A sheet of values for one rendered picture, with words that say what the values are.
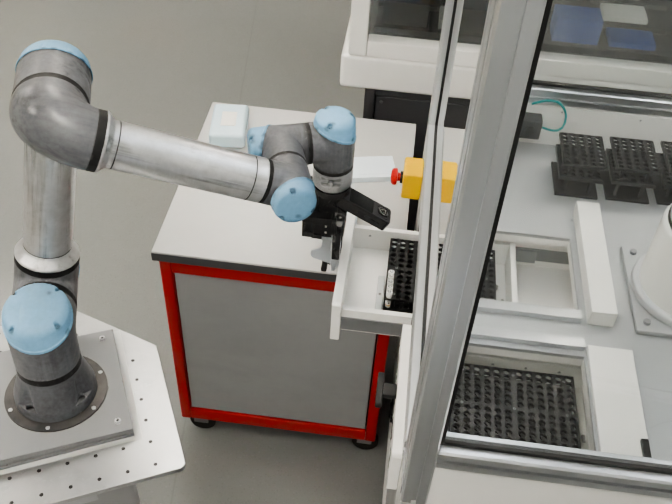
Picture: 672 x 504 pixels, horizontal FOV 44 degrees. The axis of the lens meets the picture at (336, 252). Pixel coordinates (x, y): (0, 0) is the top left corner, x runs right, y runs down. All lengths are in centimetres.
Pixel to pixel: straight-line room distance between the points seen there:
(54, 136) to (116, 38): 303
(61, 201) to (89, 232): 167
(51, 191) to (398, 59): 117
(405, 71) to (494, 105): 157
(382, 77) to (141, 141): 119
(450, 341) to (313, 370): 118
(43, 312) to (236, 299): 63
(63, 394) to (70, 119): 56
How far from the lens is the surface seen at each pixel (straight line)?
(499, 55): 76
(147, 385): 168
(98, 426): 162
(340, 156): 148
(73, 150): 127
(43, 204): 150
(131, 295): 290
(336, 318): 161
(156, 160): 129
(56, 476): 160
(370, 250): 182
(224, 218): 200
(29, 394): 162
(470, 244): 90
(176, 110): 372
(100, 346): 175
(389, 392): 147
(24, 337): 150
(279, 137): 144
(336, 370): 216
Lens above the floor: 209
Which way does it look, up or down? 44 degrees down
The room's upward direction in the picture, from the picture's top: 4 degrees clockwise
